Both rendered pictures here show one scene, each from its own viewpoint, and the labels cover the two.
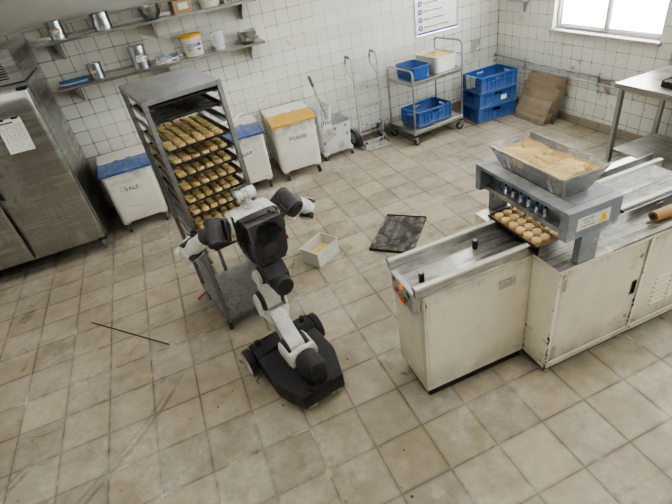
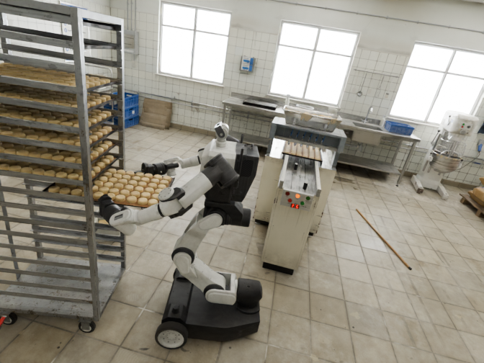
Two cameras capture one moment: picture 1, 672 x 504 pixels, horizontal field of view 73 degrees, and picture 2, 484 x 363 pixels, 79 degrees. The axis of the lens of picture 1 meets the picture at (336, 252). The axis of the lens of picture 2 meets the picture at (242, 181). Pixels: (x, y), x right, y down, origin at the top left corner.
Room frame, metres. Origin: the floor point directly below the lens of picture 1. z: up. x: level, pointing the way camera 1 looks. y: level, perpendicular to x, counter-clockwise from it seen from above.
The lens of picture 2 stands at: (1.47, 1.76, 1.78)
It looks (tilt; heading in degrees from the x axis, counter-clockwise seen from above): 24 degrees down; 293
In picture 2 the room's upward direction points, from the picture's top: 10 degrees clockwise
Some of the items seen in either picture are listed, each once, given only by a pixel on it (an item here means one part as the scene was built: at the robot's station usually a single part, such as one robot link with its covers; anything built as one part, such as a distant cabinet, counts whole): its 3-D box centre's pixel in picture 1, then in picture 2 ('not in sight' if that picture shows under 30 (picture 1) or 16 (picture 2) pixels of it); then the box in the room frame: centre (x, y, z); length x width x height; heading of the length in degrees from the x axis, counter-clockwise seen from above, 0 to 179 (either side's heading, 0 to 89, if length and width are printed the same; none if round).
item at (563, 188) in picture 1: (543, 165); (310, 119); (2.10, -1.16, 1.25); 0.56 x 0.29 x 0.14; 15
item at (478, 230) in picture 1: (534, 208); (288, 148); (2.27, -1.23, 0.87); 2.01 x 0.03 x 0.07; 105
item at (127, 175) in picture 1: (135, 188); not in sight; (4.94, 2.14, 0.38); 0.64 x 0.54 x 0.77; 19
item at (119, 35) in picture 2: (254, 203); (122, 167); (2.85, 0.50, 0.97); 0.03 x 0.03 x 1.70; 27
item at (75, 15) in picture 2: (193, 229); (88, 200); (2.64, 0.90, 0.97); 0.03 x 0.03 x 1.70; 27
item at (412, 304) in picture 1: (404, 291); (296, 199); (1.87, -0.33, 0.77); 0.24 x 0.04 x 0.14; 15
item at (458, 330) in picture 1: (461, 310); (289, 212); (1.96, -0.68, 0.45); 0.70 x 0.34 x 0.90; 105
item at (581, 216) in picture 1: (539, 204); (304, 142); (2.10, -1.16, 1.01); 0.72 x 0.33 x 0.34; 15
